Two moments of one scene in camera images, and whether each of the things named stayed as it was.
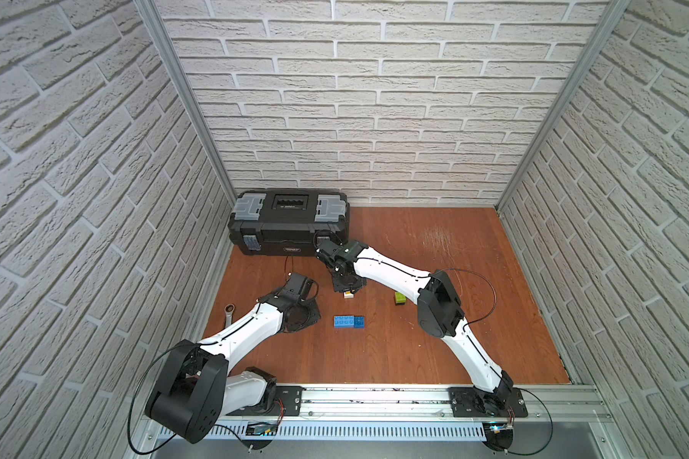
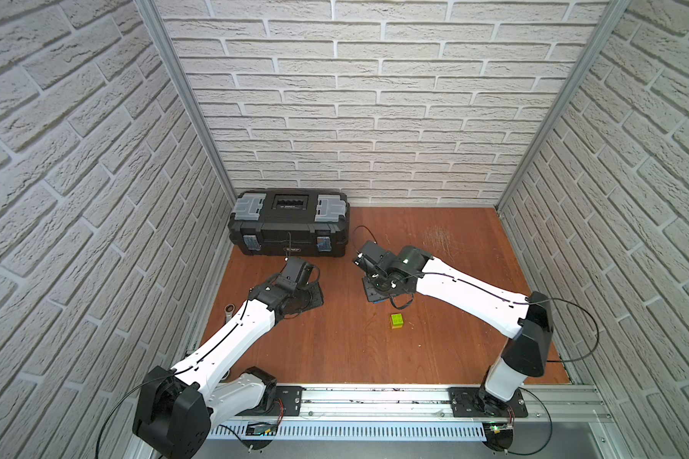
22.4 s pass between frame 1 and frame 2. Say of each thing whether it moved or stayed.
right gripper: moved
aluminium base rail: stayed
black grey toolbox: stayed
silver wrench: stayed
